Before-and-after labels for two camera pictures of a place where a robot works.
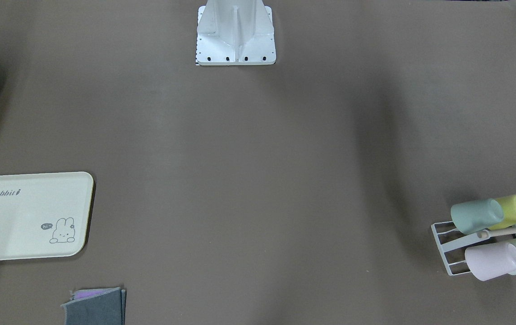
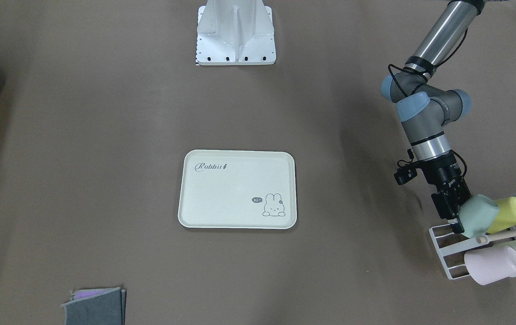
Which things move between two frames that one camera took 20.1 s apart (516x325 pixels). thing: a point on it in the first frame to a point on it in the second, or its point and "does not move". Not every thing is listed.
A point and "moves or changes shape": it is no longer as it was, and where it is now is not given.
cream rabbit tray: [31, 216] to [238, 189]
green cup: [473, 216] moves or changes shape
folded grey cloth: [96, 306] does not move
